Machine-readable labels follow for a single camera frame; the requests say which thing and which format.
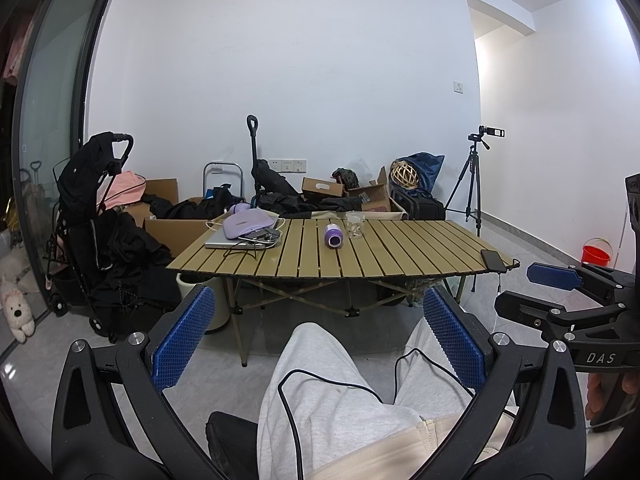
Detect large cardboard box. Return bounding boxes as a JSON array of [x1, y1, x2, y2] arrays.
[[125, 178, 222, 260]]

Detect pink cloth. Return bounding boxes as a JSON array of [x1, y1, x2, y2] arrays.
[[102, 170, 147, 209]]

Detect silver laptop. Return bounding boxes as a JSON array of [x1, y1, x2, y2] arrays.
[[204, 226, 282, 251]]

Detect black camera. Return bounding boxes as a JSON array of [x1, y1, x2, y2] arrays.
[[468, 125, 506, 150]]

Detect small cardboard box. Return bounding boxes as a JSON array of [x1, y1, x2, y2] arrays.
[[301, 176, 346, 200]]

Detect wicker ball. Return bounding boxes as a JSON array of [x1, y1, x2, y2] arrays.
[[389, 159, 420, 191]]

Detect white plush dog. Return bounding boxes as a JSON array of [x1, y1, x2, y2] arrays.
[[0, 272, 36, 344]]

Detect lilac soft pouch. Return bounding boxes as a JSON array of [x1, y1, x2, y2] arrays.
[[222, 209, 281, 239]]

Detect black clothes pile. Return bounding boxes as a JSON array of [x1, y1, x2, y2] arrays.
[[144, 192, 237, 221]]

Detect sliding glass door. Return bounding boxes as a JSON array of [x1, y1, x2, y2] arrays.
[[9, 0, 114, 323]]

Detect hanging pink clothes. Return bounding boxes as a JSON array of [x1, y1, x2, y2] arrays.
[[0, 12, 38, 88]]

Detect blue backpack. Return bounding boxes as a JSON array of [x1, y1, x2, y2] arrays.
[[395, 152, 446, 200]]

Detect black jacket pile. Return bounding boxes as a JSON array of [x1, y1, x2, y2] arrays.
[[254, 191, 363, 217]]

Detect black stroller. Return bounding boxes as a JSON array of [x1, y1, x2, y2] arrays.
[[46, 132, 182, 345]]

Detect black cable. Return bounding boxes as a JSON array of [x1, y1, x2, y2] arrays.
[[277, 347, 477, 480]]

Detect grey metal frame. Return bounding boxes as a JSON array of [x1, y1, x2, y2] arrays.
[[202, 161, 245, 202]]

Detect white waste bin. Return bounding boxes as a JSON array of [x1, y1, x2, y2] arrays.
[[178, 272, 237, 332]]

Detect person's right hand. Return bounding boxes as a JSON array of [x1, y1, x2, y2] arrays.
[[585, 372, 640, 425]]

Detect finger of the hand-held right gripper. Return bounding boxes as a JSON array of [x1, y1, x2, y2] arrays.
[[526, 261, 632, 302], [494, 290, 640, 345]]

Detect black seat cushion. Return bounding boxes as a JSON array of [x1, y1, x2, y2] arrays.
[[206, 411, 262, 480]]

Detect dark patterned bag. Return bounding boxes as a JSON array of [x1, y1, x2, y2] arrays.
[[332, 167, 360, 189]]

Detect black tripod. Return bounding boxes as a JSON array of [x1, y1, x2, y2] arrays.
[[444, 142, 484, 237]]

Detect red bucket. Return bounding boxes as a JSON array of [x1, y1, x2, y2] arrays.
[[581, 237, 614, 267]]

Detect olive slatted folding table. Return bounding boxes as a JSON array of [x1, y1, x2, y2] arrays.
[[165, 217, 516, 368]]

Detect beige jacket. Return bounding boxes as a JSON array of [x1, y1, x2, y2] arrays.
[[302, 412, 518, 480]]

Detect black smartphone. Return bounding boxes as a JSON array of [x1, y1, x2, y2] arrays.
[[480, 249, 507, 272]]

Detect black equipment case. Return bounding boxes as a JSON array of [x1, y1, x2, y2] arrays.
[[389, 187, 447, 222]]

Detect person's legs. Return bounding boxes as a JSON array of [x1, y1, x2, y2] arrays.
[[257, 317, 517, 480]]

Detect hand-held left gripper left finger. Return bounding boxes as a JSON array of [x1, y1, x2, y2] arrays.
[[50, 285, 222, 480]]

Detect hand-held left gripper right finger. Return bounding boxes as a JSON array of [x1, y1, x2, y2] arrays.
[[414, 285, 589, 480]]

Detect open cardboard box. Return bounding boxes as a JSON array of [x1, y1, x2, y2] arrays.
[[347, 167, 394, 214]]

